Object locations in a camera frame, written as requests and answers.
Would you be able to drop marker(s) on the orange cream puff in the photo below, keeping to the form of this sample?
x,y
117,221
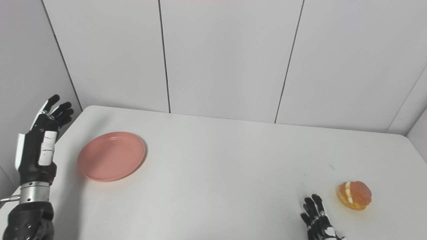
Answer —
x,y
354,195

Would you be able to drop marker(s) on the pink round plate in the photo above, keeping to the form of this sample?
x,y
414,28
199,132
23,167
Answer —
x,y
111,156

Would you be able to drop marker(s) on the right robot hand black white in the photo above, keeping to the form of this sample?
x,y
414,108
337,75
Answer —
x,y
318,221

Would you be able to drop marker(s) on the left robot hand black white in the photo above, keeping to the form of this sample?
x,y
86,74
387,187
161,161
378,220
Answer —
x,y
40,146

